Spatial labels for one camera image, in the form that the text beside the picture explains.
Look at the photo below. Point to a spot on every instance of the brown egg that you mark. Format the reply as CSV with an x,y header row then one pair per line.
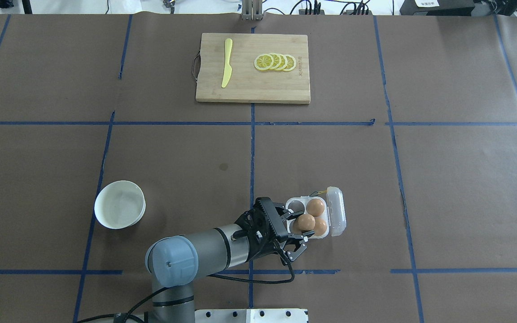
x,y
320,227
305,222
315,207

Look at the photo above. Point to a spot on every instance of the bamboo cutting board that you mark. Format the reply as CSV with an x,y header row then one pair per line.
x,y
248,85

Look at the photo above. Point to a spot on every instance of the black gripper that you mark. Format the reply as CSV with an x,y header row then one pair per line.
x,y
263,248

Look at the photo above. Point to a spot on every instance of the clear plastic egg box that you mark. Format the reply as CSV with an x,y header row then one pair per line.
x,y
334,214

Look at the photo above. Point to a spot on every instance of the yellow plastic knife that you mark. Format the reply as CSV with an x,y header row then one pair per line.
x,y
227,68

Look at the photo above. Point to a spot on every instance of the lemon slice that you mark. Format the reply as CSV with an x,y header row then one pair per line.
x,y
290,63
283,61
264,62
277,60

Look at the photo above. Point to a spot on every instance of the black box with label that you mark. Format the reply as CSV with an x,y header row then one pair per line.
x,y
437,7

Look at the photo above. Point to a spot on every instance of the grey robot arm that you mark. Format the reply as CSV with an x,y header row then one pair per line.
x,y
176,262

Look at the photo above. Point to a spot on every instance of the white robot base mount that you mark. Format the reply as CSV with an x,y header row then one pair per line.
x,y
290,315

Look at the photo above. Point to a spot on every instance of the metal bracket at table edge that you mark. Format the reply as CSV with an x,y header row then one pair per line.
x,y
252,10

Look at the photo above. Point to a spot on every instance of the white paper bowl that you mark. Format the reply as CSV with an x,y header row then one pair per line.
x,y
119,205

